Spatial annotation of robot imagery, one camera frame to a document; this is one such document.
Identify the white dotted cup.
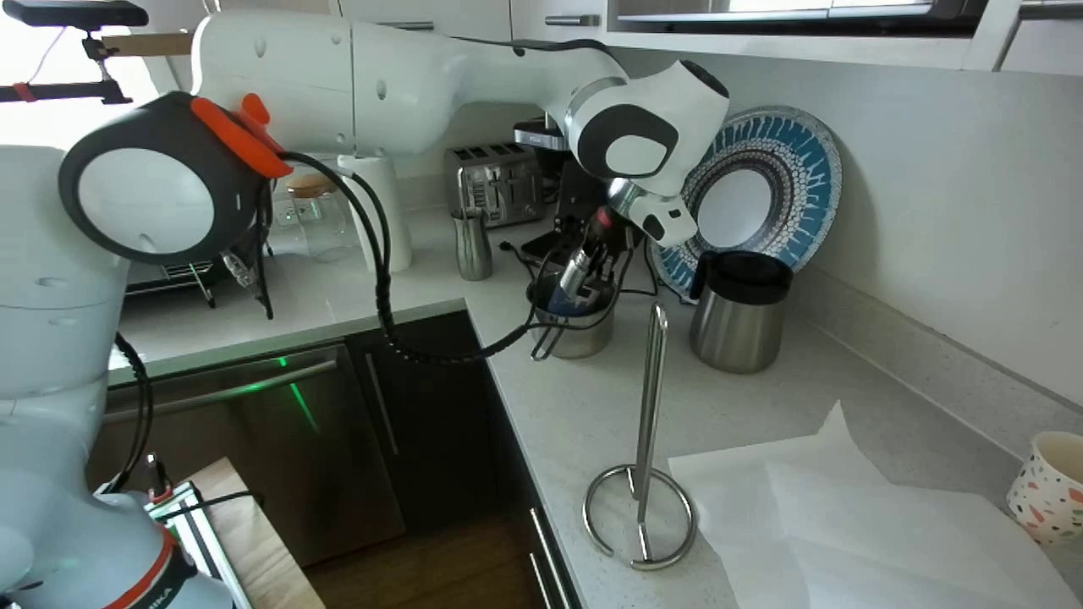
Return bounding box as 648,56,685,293
1003,430,1083,551

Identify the large white upper cabinet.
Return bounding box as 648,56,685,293
336,0,613,45

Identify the blue white decorative plate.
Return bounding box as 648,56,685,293
650,106,848,307

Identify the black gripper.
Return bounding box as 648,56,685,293
534,184,637,312

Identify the silver dishwasher handle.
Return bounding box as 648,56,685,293
107,355,343,424

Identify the silver cabinet handle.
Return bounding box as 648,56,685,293
522,504,569,609
359,349,402,460

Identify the steel canister black lid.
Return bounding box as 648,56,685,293
688,248,796,379

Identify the silver bottle blue base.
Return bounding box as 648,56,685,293
558,248,601,316

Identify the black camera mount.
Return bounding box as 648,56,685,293
0,0,198,107

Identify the white paper sheet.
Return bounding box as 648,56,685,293
663,399,1083,609

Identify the dark dishwasher front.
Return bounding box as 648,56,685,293
97,340,387,568

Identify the metal paper towel holder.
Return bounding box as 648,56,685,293
580,301,701,576

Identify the silver metal pitcher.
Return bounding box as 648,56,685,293
452,207,498,284

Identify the small silver pot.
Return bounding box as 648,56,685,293
525,278,623,362

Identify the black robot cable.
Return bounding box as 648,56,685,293
277,150,549,366
101,327,160,497

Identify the clear glass jar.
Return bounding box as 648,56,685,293
266,161,343,266

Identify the narrow white upper cabinet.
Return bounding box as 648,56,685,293
997,0,1083,78

